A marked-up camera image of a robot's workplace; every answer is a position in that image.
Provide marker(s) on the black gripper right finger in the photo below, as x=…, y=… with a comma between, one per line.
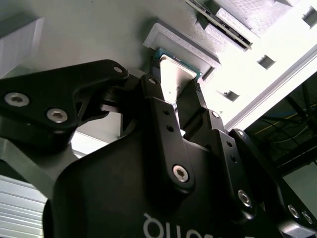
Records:
x=223, y=153

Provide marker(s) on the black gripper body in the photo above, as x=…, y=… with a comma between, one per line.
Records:
x=99, y=198

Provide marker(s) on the silver topped CPU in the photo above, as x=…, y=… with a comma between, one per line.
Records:
x=173, y=74

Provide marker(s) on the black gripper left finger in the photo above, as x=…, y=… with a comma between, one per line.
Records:
x=49, y=94

